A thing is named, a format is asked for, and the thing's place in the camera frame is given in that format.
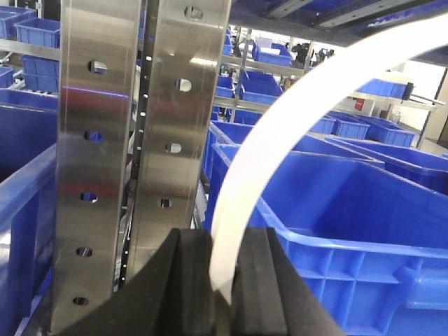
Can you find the steel perforated rack post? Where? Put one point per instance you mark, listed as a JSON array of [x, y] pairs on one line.
[[98, 60]]

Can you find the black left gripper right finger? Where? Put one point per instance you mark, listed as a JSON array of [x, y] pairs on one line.
[[269, 297]]

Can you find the left blue plastic bin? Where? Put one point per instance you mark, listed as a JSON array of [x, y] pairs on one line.
[[28, 195]]

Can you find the white curved PVC pipe clamp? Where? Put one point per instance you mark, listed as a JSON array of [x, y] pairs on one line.
[[291, 117]]

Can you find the near blue plastic bin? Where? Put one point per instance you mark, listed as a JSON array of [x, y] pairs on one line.
[[371, 245]]

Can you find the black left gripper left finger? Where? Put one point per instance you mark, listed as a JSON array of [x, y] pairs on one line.
[[170, 295]]

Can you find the blue plastic bin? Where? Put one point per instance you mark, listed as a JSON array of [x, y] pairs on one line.
[[28, 195], [371, 245]]

